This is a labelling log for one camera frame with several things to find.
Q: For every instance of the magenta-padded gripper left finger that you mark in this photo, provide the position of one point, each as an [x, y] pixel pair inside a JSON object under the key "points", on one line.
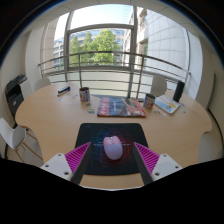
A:
{"points": [[56, 165]]}

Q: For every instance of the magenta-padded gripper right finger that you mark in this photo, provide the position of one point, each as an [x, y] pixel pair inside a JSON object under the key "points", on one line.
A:
{"points": [[166, 165]]}

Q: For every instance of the pink and lilac computer mouse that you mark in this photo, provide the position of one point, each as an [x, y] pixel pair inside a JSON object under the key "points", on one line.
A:
{"points": [[113, 148]]}

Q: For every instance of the black mouse pad, red-blue print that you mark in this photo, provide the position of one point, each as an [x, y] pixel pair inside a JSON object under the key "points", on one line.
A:
{"points": [[93, 133]]}

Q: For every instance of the grey cat-shaped sticker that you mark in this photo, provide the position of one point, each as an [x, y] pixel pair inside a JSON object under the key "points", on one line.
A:
{"points": [[156, 112]]}

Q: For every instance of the white chair with wooden legs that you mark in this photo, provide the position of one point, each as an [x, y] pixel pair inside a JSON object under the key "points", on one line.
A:
{"points": [[11, 135]]}

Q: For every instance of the blue and yellow picture book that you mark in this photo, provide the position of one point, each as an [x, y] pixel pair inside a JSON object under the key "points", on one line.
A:
{"points": [[167, 104]]}

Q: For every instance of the teal and yellow sticker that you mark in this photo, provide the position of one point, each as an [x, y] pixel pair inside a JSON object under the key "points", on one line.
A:
{"points": [[91, 110]]}

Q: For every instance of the white printed mug with plant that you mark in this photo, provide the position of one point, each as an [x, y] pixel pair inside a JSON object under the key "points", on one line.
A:
{"points": [[149, 101]]}

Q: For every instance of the red and black magazine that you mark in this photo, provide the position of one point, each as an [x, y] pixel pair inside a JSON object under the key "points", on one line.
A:
{"points": [[121, 107]]}

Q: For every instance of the black cylindrical bottle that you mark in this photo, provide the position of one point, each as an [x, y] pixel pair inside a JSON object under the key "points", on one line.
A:
{"points": [[178, 91]]}

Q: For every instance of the black printer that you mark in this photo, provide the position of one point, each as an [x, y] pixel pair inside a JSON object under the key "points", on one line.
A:
{"points": [[13, 93]]}

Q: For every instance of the grey metal balcony railing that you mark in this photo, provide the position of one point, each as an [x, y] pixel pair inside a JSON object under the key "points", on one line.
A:
{"points": [[100, 53]]}

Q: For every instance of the grey window frame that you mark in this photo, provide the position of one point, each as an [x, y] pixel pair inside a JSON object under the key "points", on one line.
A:
{"points": [[132, 50]]}

